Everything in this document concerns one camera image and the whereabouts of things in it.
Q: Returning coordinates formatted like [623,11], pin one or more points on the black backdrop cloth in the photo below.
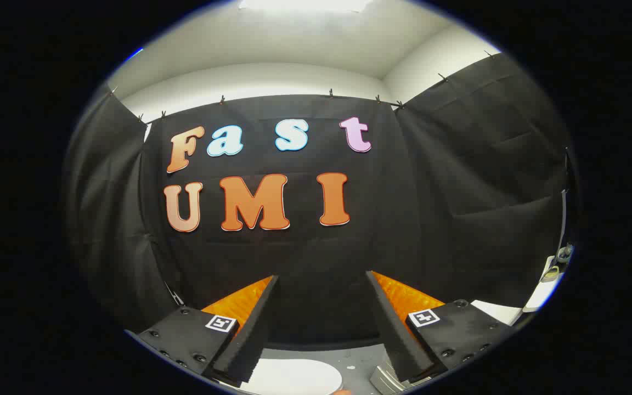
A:
[316,247]

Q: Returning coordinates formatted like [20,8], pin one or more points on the grey panelled door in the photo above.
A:
[384,381]

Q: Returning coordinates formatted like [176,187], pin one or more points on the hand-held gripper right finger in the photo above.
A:
[398,340]

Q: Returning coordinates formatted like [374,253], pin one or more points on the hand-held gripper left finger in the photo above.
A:
[250,340]

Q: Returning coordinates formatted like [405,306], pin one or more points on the row of cloth clips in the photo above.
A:
[331,93]

